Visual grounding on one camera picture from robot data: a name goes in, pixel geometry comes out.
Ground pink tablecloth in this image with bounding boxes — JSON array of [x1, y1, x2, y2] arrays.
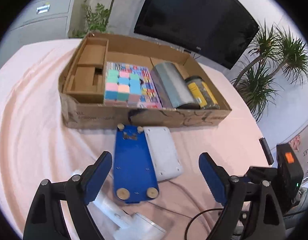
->
[[0, 38, 277, 240]]

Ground yellow label clear jar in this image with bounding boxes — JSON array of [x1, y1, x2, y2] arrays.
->
[[185, 76, 220, 110]]

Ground grey metal cabinet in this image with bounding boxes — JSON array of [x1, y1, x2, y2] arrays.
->
[[0, 0, 81, 73]]

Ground black cable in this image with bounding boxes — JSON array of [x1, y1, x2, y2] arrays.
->
[[184, 206, 224, 240]]

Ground white flat plastic device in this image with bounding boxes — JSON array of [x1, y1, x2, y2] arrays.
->
[[143, 126, 184, 182]]

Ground spiky leaf potted plant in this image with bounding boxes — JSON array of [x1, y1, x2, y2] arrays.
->
[[230, 21, 308, 123]]

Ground white hair dryer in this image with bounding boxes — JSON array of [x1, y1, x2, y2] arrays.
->
[[71, 170, 167, 240]]

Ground pastel foam cube block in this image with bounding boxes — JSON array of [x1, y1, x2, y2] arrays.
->
[[104, 69, 142, 106]]

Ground leafy green potted tree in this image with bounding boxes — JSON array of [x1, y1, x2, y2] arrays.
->
[[69, 0, 154, 38]]

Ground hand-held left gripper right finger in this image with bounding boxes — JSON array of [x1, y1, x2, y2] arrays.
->
[[198, 152, 287, 240]]

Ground large cardboard box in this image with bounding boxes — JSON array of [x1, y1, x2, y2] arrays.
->
[[58, 32, 232, 130]]

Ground blue board with wooden feet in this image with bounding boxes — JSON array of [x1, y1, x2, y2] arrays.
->
[[113, 124, 160, 205]]

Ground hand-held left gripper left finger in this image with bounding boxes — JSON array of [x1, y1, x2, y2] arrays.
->
[[24, 151, 113, 240]]

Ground silver metal can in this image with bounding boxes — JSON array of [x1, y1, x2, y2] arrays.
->
[[150, 61, 201, 110]]

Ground colourful printed cartoon box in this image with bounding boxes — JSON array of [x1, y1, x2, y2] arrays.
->
[[105, 62, 162, 110]]

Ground narrow brown cardboard box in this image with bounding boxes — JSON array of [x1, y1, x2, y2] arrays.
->
[[63, 38, 109, 104]]

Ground black flat screen television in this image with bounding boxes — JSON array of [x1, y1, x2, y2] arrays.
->
[[133, 0, 260, 70]]

